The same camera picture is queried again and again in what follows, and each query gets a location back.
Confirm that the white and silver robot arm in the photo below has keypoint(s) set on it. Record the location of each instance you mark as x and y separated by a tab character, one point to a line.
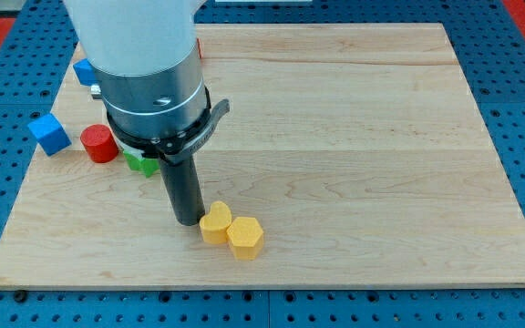
146	61

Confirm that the red block behind arm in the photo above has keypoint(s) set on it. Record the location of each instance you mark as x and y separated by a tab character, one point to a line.
198	43

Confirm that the blue block behind arm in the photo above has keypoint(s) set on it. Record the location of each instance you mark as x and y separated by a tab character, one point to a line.
84	72

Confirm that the yellow hexagon block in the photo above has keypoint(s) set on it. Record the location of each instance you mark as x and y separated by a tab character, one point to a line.
246	238

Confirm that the yellow heart block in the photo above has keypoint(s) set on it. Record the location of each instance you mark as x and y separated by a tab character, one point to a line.
215	223

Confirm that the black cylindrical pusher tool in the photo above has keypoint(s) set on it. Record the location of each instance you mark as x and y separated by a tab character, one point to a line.
183	187

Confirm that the wooden board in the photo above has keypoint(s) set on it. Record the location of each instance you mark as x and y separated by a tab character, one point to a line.
359	148

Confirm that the green block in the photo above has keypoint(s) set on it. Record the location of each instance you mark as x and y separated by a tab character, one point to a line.
145	166

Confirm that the red cylinder block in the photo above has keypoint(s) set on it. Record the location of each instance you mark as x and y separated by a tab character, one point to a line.
99	143

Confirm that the blue cube block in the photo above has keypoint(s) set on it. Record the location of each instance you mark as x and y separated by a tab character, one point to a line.
49	134

